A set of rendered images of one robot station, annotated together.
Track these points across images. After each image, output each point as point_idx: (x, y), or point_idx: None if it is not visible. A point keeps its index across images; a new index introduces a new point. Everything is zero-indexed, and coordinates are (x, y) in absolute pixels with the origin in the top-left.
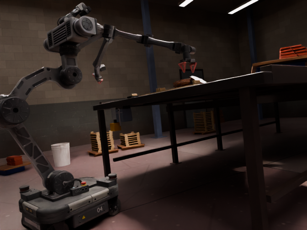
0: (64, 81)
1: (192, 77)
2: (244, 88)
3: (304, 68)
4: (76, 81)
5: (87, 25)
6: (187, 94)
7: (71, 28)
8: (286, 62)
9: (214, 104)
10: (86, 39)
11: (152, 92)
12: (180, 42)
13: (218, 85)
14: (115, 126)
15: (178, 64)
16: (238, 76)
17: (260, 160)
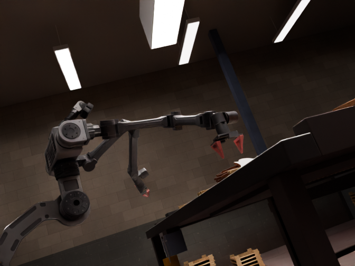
0: (66, 216)
1: (237, 163)
2: (272, 178)
3: None
4: (81, 211)
5: (72, 132)
6: (213, 202)
7: (55, 142)
8: None
9: (335, 185)
10: (79, 150)
11: None
12: (207, 112)
13: (239, 179)
14: (168, 263)
15: (211, 147)
16: (255, 157)
17: None
